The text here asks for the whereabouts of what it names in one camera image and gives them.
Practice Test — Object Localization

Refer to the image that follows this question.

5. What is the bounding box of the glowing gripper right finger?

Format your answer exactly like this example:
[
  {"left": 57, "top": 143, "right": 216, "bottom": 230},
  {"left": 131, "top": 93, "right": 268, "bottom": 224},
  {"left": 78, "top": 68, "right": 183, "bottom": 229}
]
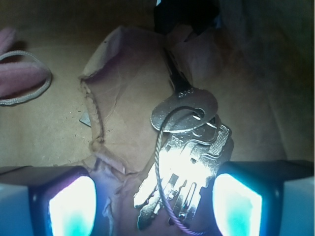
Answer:
[{"left": 212, "top": 160, "right": 315, "bottom": 236}]

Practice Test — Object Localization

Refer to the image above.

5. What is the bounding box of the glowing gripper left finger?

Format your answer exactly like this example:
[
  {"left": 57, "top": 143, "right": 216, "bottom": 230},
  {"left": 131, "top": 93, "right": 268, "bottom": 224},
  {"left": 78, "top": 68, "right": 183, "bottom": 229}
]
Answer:
[{"left": 0, "top": 166, "right": 97, "bottom": 236}]

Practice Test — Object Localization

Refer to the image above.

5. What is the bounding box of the silver key bunch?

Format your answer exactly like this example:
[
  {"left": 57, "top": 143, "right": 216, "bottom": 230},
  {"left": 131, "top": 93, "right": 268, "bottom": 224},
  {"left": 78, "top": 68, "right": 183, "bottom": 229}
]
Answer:
[{"left": 133, "top": 49, "right": 233, "bottom": 234}]

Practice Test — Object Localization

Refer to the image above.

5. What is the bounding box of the pink plush bunny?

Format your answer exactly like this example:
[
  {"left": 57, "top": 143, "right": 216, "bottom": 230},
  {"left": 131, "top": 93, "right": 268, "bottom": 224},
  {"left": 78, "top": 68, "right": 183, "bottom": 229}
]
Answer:
[{"left": 0, "top": 27, "right": 52, "bottom": 106}]

